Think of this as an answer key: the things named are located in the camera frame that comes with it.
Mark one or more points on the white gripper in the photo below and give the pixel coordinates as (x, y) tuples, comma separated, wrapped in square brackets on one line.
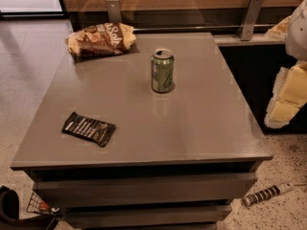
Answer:
[(297, 35)]

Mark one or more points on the black rxbar chocolate wrapper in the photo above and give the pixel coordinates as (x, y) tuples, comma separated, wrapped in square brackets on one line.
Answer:
[(88, 129)]

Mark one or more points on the brown chip bag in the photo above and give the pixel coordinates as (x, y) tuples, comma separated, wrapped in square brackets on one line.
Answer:
[(109, 39)]

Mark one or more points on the green soda can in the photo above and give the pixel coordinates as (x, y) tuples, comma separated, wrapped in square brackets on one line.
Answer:
[(162, 62)]

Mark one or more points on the striped white tool on floor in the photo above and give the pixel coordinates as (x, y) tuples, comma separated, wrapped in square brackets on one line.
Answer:
[(266, 194)]

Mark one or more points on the grey drawer cabinet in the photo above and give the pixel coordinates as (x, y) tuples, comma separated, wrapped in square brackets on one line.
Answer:
[(175, 161)]

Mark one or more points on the right metal wall bracket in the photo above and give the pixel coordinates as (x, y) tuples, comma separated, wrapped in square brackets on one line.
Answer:
[(246, 29)]

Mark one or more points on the metal wall bracket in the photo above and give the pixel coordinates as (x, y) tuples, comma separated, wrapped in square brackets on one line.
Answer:
[(246, 29), (113, 11)]

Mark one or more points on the left metal wall bracket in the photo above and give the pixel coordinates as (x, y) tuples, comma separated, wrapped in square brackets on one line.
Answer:
[(113, 11)]

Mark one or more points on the wire basket on floor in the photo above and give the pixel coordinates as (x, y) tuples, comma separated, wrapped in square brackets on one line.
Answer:
[(38, 206)]

